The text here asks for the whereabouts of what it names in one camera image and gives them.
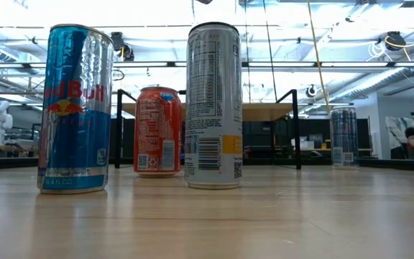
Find tall silver can black lid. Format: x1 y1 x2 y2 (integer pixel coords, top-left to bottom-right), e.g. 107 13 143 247
184 21 244 191

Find wooden shelf black metal legs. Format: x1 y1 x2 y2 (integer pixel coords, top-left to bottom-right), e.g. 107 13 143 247
114 88 303 171

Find red-orange Fanta can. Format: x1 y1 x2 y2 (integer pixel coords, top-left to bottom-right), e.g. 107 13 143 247
133 86 183 179

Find blue silver Red Bull can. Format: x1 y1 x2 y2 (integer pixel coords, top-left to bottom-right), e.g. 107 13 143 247
36 23 116 196

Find dark blue patterned slim can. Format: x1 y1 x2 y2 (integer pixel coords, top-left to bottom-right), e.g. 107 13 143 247
329 106 360 171

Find teal and white artwork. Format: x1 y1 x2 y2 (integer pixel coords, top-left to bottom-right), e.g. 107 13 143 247
385 115 414 161

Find person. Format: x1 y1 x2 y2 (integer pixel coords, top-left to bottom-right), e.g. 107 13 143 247
404 126 414 160

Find yellow cable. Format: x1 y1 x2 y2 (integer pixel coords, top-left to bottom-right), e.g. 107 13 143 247
305 0 333 117

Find black aluminium table frame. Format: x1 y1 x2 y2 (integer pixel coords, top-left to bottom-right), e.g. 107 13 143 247
0 156 414 172

